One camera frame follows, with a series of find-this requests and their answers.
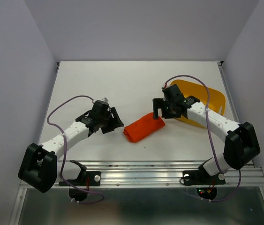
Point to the aluminium rail frame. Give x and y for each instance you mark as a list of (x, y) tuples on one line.
[(140, 181)]

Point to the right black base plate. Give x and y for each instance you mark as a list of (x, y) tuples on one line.
[(199, 178)]

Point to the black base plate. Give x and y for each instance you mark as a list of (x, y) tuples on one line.
[(199, 178), (86, 178)]

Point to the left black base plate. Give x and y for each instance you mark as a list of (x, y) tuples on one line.
[(86, 178)]

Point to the orange t shirt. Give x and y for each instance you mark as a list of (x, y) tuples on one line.
[(143, 127)]

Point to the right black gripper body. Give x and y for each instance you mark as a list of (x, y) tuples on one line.
[(168, 110)]

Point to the yellow plastic basket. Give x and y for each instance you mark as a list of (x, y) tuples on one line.
[(217, 99)]

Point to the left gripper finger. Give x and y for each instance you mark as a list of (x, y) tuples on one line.
[(115, 121), (108, 126)]

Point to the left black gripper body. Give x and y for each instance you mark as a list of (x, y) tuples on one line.
[(104, 119)]

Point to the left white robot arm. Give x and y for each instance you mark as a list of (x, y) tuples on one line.
[(39, 165)]

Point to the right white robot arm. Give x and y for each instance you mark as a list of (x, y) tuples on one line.
[(240, 140)]

